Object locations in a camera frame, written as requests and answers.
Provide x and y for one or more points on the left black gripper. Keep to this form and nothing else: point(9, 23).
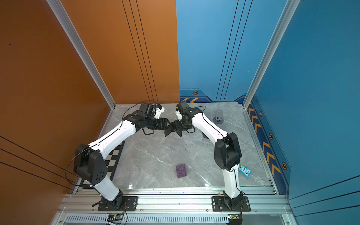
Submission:
point(162, 125)

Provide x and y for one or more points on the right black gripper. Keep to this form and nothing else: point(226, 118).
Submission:
point(189, 127)

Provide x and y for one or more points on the purple-grey phone stand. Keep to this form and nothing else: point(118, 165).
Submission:
point(219, 117)

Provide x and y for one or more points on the black phone stand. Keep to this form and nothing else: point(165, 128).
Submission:
point(170, 129)

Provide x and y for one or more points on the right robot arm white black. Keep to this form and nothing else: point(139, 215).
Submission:
point(227, 151)

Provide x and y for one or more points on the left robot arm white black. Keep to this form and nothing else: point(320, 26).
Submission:
point(129, 125)

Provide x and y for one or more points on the purple square box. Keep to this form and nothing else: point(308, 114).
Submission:
point(181, 170)

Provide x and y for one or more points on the black white checkerboard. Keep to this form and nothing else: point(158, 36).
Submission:
point(112, 163)

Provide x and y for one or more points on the blue cartoon sticker card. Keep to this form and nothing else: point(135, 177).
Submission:
point(245, 171)

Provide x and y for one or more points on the green circuit board left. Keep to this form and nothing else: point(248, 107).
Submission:
point(115, 219)

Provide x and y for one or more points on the circuit board right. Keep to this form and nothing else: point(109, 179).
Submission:
point(235, 219)

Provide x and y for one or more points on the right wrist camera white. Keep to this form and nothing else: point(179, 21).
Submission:
point(179, 114)

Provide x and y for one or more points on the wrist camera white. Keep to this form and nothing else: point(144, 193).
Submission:
point(179, 114)
point(159, 109)

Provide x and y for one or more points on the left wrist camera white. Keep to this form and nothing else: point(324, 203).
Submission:
point(159, 109)

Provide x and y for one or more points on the aluminium front rail frame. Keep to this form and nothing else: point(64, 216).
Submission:
point(179, 205)

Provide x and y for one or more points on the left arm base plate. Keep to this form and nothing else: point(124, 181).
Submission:
point(122, 203)

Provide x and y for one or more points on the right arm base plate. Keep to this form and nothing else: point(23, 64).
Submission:
point(224, 204)

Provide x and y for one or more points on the right aluminium corner post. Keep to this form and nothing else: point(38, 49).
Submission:
point(283, 22)

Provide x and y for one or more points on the aluminium corner post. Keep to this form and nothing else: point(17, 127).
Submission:
point(283, 22)
point(71, 32)

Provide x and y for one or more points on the left aluminium corner post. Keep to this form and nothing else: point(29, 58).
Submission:
point(71, 32)

